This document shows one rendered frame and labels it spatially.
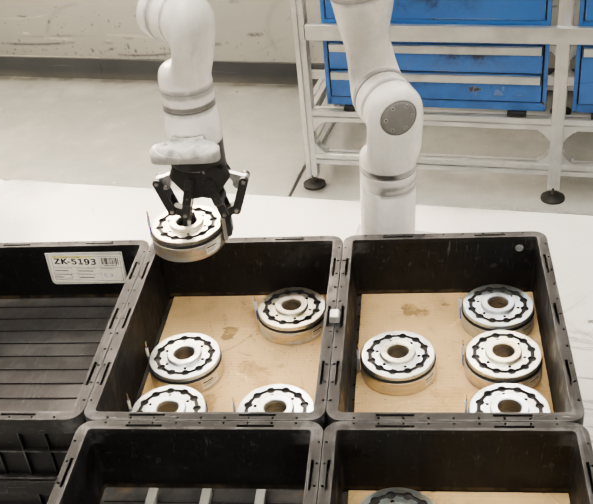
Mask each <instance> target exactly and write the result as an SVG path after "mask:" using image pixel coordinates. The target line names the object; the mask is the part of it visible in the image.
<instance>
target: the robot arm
mask: <svg viewBox="0 0 593 504"><path fill-rule="evenodd" d="M330 1H331V4H332V8H333V11H334V15H335V18H336V22H337V25H338V29H339V32H340V35H341V38H342V40H343V44H344V47H345V51H346V57H347V64H348V72H349V81H350V90H351V97H352V102H353V105H354V108H355V110H356V112H357V113H358V115H359V116H360V118H361V119H362V120H363V122H364V123H365V124H366V127H367V144H366V145H365V146H364V147H363V148H362V149H361V151H360V155H359V166H360V167H359V168H360V206H361V235H378V234H415V212H416V161H417V159H418V157H419V155H420V152H421V146H422V132H423V104H422V100H421V97H420V95H419V94H418V92H417V91H416V90H415V89H414V88H413V87H412V85H411V84H410V83H409V82H408V81H407V80H406V79H405V78H404V76H403V75H402V73H401V71H400V69H399V67H398V64H397V61H396V58H395V55H394V51H393V47H392V43H391V38H390V21H391V16H392V10H393V2H394V0H330ZM136 19H137V23H138V25H139V27H140V29H141V30H142V31H143V32H144V33H145V34H146V35H148V36H149V37H151V38H153V39H156V40H159V41H161V42H164V43H167V44H169V46H170V50H171V59H168V60H166V61H165V62H164V63H162V65H161V66H160V68H159V70H158V84H159V90H160V95H161V101H162V106H163V122H164V129H165V135H166V140H167V141H165V142H162V143H159V144H155V145H154V146H153V147H152V148H151V149H150V150H149V154H150V159H151V163H152V164H156V165H171V170H170V172H168V173H165V174H163V173H161V172H158V173H157V174H156V176H155V178H154V180H153V182H152V186H153V187H154V189H155V191H156V193H157V194H158V196H159V198H160V200H161V201H162V203H163V205H164V207H165V208H166V210H167V212H168V214H169V215H171V216H175V215H178V216H180V217H182V219H183V224H184V226H190V225H193V224H194V223H195V222H196V220H195V212H193V211H192V209H193V202H194V199H197V198H201V197H204V198H211V200H212V202H213V204H214V206H216V207H217V210H218V212H219V214H220V216H221V217H220V223H221V229H222V235H223V240H224V241H225V240H229V237H230V236H232V233H233V229H234V226H233V220H232V215H233V214H236V215H237V214H240V213H241V209H242V205H243V202H244V198H245V194H246V190H247V186H248V181H249V177H250V172H249V171H248V170H244V171H242V173H241V172H237V171H233V170H231V168H230V166H229V165H228V163H227V161H226V156H225V149H224V142H223V135H222V128H221V121H220V115H219V111H218V108H217V105H216V100H215V93H214V86H213V79H212V74H211V72H212V65H213V59H214V49H215V40H216V19H215V15H214V12H213V10H212V7H211V5H210V4H209V2H208V1H207V0H139V1H138V4H137V8H136ZM228 179H231V180H232V181H233V186H234V187H235V188H237V192H236V197H235V201H234V202H231V203H230V202H229V200H228V198H227V195H226V190H225V188H224V185H225V184H226V182H227V181H228ZM171 180H172V181H173V182H174V183H175V184H176V185H177V186H178V187H179V188H180V189H181V190H182V191H183V192H184V193H183V201H182V204H181V203H179V201H178V199H177V197H176V196H175V194H174V192H173V190H172V189H171V184H172V183H171Z"/></svg>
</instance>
